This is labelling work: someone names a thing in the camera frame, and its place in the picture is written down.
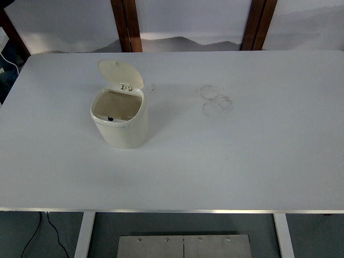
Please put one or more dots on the cream lidded trash can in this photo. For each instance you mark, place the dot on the cream lidded trash can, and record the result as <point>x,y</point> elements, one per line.
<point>119,110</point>

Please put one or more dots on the left white table leg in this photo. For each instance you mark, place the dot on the left white table leg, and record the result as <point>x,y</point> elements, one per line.
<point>85,234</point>

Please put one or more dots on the white table leg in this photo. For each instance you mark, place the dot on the white table leg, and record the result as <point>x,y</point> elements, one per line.
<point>283,235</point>
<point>85,234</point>

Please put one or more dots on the right white table leg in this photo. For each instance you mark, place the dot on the right white table leg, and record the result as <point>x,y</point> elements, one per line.
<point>283,235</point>

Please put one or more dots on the left brown wooden post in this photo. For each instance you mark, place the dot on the left brown wooden post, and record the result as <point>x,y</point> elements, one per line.
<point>126,19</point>

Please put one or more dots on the brown wooden post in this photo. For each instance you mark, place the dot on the brown wooden post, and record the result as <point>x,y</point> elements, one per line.
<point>259,19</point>
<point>126,19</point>

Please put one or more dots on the grey metal base plate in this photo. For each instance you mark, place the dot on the grey metal base plate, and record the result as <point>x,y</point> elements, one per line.
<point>185,246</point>

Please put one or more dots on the right brown wooden post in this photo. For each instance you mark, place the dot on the right brown wooden post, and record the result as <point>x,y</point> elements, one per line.
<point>259,19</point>

